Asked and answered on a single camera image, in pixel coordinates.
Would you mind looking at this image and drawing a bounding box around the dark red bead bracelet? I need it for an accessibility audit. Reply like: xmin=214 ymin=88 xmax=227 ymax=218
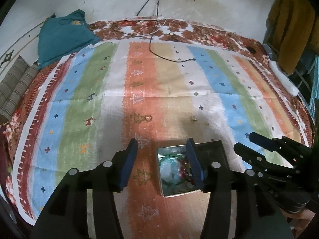
xmin=178 ymin=160 xmax=196 ymax=182

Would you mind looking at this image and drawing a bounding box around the metal tin box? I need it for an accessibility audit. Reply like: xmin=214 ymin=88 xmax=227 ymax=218
xmin=157 ymin=145 xmax=198 ymax=197

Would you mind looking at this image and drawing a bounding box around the green jade bangle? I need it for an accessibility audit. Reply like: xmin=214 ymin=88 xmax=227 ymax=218
xmin=159 ymin=155 xmax=185 ymax=187

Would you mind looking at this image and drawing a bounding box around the gold earring pair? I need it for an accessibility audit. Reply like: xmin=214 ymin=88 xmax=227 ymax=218
xmin=190 ymin=116 xmax=198 ymax=123

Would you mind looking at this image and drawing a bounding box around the white power strip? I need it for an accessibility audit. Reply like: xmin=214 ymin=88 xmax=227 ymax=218
xmin=269 ymin=61 xmax=299 ymax=97

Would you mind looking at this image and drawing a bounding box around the striped colourful bed cloth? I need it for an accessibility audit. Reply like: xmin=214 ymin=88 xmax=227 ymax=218
xmin=7 ymin=39 xmax=313 ymax=238

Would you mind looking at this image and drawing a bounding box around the mustard yellow hanging cloth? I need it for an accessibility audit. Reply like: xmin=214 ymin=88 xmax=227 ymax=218
xmin=268 ymin=0 xmax=318 ymax=74

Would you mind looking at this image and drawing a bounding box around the brown striped cushion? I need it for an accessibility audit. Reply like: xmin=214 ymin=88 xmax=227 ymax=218
xmin=1 ymin=56 xmax=38 ymax=125

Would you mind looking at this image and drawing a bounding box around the teal pillow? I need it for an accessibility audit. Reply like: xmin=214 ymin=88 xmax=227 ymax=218
xmin=38 ymin=9 xmax=100 ymax=70

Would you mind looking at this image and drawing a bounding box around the black charging cable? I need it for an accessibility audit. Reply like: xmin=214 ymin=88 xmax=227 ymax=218
xmin=135 ymin=0 xmax=197 ymax=63

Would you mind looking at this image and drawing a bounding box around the white cable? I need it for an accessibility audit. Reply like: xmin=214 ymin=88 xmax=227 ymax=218
xmin=109 ymin=17 xmax=168 ymax=37

